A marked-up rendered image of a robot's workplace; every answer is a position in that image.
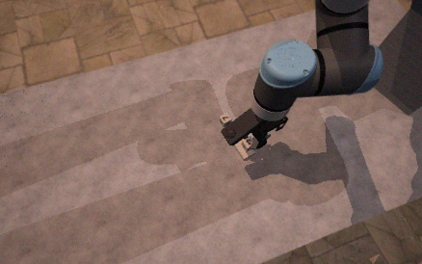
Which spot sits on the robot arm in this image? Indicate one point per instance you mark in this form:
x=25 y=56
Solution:
x=344 y=64

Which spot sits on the beige number cube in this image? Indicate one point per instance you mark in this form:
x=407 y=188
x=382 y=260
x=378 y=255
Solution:
x=225 y=120
x=246 y=143

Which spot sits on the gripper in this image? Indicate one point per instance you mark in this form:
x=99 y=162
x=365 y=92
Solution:
x=261 y=133

